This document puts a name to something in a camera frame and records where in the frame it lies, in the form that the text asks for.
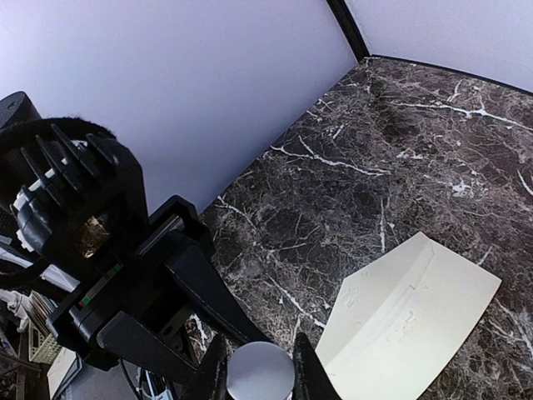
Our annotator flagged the green plastic basket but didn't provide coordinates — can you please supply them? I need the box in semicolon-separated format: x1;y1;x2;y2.
27;322;62;365

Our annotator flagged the small glue bottle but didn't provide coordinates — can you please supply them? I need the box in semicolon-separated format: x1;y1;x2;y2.
227;342;295;400

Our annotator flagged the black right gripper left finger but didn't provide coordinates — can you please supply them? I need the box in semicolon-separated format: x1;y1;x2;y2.
182;334;227;400

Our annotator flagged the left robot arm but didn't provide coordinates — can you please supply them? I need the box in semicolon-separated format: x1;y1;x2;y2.
1;92;266;384

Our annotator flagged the black corner frame post left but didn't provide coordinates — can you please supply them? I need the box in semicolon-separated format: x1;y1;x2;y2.
326;0;371;62

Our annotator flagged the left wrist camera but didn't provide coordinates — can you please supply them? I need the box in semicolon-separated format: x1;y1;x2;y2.
1;117;149;283

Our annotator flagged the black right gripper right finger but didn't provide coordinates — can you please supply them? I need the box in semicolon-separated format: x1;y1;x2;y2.
292;333;338;400

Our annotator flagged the cream envelope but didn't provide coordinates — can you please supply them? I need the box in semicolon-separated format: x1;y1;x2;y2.
316;232;501;399

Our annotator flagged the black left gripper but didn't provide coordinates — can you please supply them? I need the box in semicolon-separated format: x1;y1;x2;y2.
47;196;271;384

